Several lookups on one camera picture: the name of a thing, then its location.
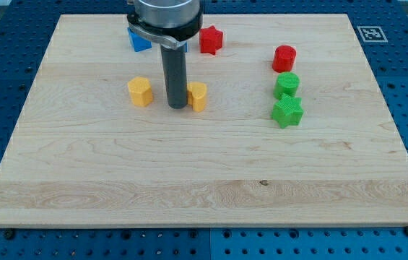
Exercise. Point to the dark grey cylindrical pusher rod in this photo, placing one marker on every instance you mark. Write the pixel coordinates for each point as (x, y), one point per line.
(174, 69)

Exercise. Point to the yellow heart block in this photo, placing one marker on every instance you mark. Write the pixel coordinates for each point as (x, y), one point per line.
(197, 95)

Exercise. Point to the red star block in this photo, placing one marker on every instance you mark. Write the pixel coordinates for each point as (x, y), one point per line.
(210, 40)

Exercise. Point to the green star block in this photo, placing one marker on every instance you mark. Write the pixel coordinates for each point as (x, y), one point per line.
(288, 111)

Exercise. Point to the blue block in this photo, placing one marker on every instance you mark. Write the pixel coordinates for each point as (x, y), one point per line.
(138, 43)

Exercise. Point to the yellow hexagon block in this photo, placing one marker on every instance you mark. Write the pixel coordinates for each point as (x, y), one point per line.
(140, 91)

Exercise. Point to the red cylinder block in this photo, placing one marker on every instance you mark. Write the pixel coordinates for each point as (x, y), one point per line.
(284, 58)

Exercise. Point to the green cylinder block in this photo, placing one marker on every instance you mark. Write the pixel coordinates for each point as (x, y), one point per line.
(286, 83)

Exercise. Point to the wooden board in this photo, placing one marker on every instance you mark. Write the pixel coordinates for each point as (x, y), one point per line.
(84, 156)

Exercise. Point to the white fiducial marker tag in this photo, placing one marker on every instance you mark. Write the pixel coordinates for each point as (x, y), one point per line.
(372, 34)

